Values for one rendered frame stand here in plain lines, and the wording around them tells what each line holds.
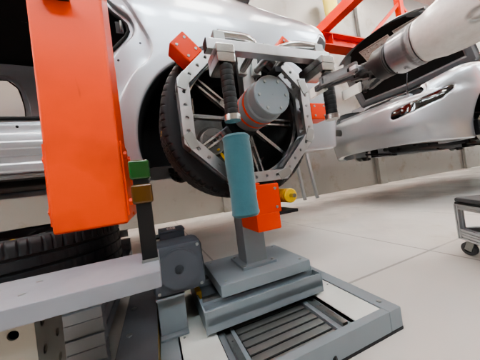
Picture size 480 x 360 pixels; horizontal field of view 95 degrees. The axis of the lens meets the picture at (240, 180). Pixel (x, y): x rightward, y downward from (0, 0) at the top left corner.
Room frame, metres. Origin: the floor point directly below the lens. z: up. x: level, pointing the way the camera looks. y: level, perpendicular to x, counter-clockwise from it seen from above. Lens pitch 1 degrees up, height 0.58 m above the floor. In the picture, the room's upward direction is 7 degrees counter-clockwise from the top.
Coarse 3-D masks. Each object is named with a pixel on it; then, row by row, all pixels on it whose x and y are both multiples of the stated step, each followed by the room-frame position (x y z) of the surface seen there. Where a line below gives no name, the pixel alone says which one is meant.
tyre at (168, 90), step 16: (176, 64) 0.82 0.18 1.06; (160, 112) 0.80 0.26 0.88; (176, 112) 0.80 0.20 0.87; (160, 128) 0.88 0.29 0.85; (176, 128) 0.80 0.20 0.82; (176, 144) 0.80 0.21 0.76; (176, 160) 0.83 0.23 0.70; (192, 160) 0.82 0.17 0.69; (192, 176) 0.82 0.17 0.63; (208, 176) 0.84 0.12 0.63; (208, 192) 0.96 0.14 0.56; (224, 192) 0.86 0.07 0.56
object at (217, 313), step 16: (304, 272) 0.96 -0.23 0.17; (208, 288) 0.97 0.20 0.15; (256, 288) 0.88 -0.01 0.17; (272, 288) 0.90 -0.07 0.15; (288, 288) 0.87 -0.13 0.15; (304, 288) 0.89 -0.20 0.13; (320, 288) 0.92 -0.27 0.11; (208, 304) 0.80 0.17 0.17; (224, 304) 0.82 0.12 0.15; (240, 304) 0.79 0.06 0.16; (256, 304) 0.82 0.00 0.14; (272, 304) 0.84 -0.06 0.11; (288, 304) 0.86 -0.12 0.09; (208, 320) 0.75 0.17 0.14; (224, 320) 0.77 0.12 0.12; (240, 320) 0.79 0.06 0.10
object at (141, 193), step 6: (132, 186) 0.44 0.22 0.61; (138, 186) 0.45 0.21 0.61; (144, 186) 0.45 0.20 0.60; (150, 186) 0.45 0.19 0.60; (132, 192) 0.44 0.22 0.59; (138, 192) 0.44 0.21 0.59; (144, 192) 0.45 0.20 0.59; (150, 192) 0.45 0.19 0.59; (132, 198) 0.44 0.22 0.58; (138, 198) 0.44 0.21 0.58; (144, 198) 0.45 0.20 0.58; (150, 198) 0.45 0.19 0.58
